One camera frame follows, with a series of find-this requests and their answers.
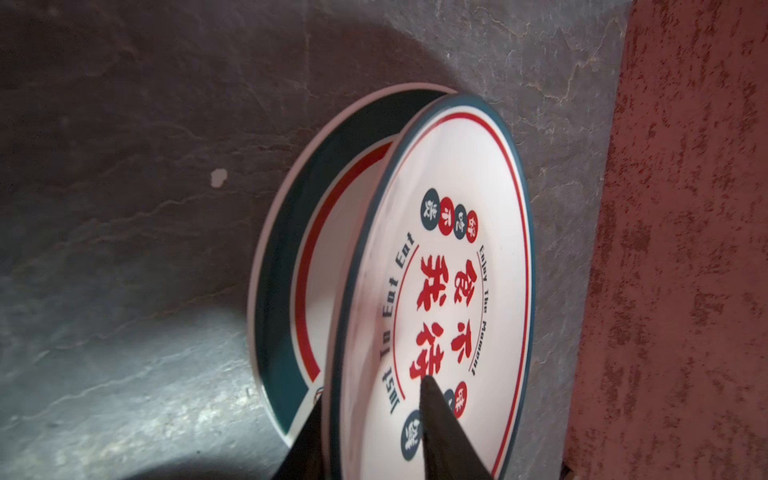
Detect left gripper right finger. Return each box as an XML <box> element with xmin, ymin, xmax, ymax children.
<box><xmin>419</xmin><ymin>376</ymin><xmax>492</xmax><ymax>480</ymax></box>

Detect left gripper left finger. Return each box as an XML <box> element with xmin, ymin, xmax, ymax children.
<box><xmin>272</xmin><ymin>399</ymin><xmax>325</xmax><ymax>480</ymax></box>

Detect white plate red characters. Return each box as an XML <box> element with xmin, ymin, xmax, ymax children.
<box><xmin>322</xmin><ymin>94</ymin><xmax>536</xmax><ymax>479</ymax></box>

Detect green band red ring plate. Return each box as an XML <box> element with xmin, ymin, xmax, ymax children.
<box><xmin>247</xmin><ymin>83</ymin><xmax>452</xmax><ymax>446</ymax></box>

